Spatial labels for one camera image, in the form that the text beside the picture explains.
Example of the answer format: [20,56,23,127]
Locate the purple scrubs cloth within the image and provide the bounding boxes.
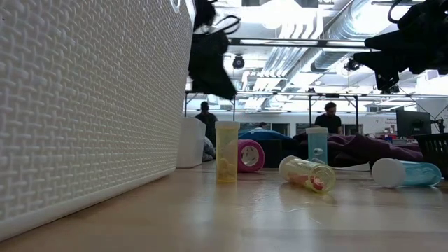
[293,132,430,169]

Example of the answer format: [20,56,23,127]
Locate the pink bandage roll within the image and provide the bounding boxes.
[237,139,266,174]

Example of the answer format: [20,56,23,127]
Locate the blue first aid pouch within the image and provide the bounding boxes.
[239,129,298,143]

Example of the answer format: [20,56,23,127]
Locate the grey patterned hospital gown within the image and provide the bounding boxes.
[202,135,216,162]

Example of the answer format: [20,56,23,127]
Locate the black overhead beam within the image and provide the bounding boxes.
[227,37,386,49]

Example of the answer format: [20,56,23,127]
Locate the person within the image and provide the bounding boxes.
[194,101,218,148]
[314,101,343,136]

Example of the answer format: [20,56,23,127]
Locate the large white woven bin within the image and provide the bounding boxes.
[0,0,194,242]

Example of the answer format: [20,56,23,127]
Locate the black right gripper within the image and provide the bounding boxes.
[353,0,448,91]

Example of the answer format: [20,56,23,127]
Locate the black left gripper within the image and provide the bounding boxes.
[188,29,238,101]

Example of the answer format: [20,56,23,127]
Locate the black mesh basket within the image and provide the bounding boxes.
[412,132,448,179]

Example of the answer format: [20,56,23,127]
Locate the teal pill bottle white pills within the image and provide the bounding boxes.
[371,157,442,188]

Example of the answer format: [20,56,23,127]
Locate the black computer monitor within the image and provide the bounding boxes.
[395,109,432,138]

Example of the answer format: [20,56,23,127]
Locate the yellow pill bottle red pills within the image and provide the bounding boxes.
[278,155,337,194]

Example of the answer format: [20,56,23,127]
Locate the white tourniquet strap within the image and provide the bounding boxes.
[332,161,371,172]

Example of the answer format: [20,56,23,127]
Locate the black ceiling spotlight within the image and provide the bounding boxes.
[344,57,361,73]

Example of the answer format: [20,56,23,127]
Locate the small white plastic bin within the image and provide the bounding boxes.
[176,117,207,169]

